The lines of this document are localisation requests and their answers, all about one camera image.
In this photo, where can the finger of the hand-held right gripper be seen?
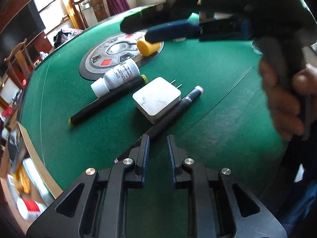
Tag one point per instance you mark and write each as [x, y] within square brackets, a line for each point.
[168, 31]
[143, 21]

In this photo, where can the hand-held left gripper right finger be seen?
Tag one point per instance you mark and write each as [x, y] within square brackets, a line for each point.
[171, 153]

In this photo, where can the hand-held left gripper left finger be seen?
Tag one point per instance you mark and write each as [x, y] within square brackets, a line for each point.
[145, 153]

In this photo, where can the yellow plastic cap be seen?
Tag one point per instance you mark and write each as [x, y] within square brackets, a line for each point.
[147, 47]

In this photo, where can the black marker pink cap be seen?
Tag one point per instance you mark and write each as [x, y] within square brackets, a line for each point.
[173, 111]

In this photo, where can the white charger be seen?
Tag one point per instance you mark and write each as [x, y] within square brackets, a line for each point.
[156, 100]

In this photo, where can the white pill bottle printed label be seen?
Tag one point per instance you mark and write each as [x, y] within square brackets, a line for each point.
[118, 75]

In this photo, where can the black marker yellow cap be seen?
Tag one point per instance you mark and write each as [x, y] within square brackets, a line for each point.
[104, 101]

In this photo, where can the cardboard box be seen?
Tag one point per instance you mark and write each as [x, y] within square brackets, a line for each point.
[37, 163]

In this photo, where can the person's right hand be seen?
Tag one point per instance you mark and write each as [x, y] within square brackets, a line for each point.
[284, 109]

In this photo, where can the purple cloth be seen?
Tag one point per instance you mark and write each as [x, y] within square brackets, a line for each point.
[117, 0]

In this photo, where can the round table control panel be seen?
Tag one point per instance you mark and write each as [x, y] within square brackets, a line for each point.
[111, 54]

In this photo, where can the wooden chair carved back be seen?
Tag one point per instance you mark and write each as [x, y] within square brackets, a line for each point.
[91, 2]

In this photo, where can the patterned plastic bag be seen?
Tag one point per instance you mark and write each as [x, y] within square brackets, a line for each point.
[66, 37]

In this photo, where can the black television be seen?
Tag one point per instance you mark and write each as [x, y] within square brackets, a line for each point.
[22, 27]

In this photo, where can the wooden chair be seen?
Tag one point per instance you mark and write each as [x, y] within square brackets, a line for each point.
[18, 62]

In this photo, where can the person's leg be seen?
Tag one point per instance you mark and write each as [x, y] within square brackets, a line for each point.
[299, 198]

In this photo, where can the wooden wall shelf unit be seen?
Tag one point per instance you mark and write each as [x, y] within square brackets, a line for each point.
[57, 7]

